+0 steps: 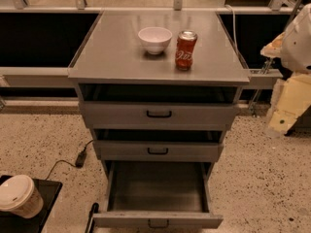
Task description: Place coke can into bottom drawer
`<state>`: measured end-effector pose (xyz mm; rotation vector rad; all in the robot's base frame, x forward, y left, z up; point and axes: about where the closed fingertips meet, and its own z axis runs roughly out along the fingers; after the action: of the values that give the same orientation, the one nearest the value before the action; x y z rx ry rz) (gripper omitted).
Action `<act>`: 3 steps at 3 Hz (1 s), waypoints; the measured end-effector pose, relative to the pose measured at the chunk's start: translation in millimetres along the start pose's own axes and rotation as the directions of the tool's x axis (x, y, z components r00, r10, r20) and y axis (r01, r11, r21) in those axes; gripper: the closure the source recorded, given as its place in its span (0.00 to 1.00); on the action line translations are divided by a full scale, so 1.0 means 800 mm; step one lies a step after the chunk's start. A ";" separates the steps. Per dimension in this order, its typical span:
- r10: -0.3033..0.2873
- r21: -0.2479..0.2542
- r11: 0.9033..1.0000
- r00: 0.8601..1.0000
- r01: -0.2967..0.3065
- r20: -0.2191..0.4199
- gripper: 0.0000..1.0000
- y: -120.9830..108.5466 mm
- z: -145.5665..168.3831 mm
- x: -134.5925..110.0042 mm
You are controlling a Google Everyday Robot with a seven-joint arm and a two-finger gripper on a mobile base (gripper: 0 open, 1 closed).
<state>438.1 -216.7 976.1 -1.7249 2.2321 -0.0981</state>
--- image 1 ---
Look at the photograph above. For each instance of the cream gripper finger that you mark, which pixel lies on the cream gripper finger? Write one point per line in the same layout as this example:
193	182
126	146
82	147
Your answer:
290	99

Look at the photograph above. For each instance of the grey open bottom drawer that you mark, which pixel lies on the grey open bottom drawer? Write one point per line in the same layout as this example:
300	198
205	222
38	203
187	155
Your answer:
158	195

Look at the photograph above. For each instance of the white ceramic bowl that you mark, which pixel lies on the white ceramic bowl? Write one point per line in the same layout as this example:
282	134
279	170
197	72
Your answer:
155	40

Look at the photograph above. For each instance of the red coke can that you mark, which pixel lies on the red coke can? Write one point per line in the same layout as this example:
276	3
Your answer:
185	46

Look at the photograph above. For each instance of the white lidded paper coffee cup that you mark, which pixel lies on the white lidded paper coffee cup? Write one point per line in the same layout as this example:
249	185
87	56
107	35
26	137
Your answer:
20	196

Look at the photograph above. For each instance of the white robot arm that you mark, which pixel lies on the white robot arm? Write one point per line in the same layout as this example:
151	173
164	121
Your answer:
296	44

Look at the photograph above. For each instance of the grey metal drawer cabinet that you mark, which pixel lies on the grey metal drawer cabinet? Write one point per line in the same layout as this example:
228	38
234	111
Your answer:
114	67

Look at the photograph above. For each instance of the grey top drawer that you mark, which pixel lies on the grey top drawer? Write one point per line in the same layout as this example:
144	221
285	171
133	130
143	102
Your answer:
118	115

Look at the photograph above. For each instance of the grey middle drawer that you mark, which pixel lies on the grey middle drawer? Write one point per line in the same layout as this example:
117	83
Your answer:
158	151

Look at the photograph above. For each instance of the black power adapter with cable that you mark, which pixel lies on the black power adapter with cable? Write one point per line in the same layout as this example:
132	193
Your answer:
78	164

